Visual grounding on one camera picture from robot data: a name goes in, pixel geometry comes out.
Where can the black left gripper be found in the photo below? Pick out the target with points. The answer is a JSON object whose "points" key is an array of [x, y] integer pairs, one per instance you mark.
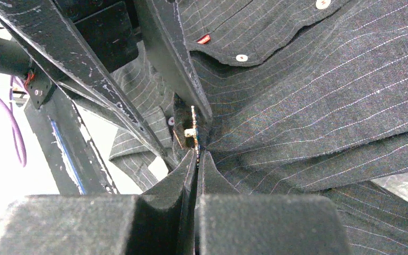
{"points": [[77, 44]]}

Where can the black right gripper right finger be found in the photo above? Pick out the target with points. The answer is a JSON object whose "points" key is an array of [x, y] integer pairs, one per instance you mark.
{"points": [[228, 222]]}

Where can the gold brooch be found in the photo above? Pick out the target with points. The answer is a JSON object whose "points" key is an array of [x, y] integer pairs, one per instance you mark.
{"points": [[185, 132]]}

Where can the dark pinstriped shirt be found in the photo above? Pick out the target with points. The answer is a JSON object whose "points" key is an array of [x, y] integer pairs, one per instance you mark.
{"points": [[308, 97]]}

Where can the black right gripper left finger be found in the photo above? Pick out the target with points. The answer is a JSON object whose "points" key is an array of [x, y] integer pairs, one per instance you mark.
{"points": [[159, 221]]}

